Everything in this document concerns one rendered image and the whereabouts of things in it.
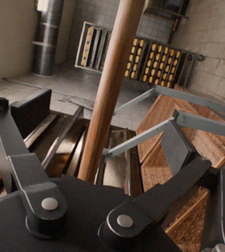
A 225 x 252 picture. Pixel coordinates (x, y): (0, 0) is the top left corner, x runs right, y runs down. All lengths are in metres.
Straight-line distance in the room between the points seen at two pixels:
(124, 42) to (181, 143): 0.15
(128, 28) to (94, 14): 5.08
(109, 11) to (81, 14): 0.69
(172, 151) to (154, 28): 5.16
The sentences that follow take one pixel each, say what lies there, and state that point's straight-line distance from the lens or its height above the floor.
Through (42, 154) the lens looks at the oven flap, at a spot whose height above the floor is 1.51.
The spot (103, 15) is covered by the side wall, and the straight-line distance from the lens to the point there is 5.30.
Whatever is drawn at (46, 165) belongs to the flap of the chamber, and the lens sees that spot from 0.98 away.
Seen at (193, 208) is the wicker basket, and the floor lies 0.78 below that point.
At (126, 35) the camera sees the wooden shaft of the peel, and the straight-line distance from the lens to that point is 0.25.
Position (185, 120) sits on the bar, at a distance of 0.68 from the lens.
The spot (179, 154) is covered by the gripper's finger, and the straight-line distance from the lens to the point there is 0.17.
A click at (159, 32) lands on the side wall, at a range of 5.32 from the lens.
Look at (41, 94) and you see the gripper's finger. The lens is 0.19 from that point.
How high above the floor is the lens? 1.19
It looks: 4 degrees down
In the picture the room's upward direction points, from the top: 76 degrees counter-clockwise
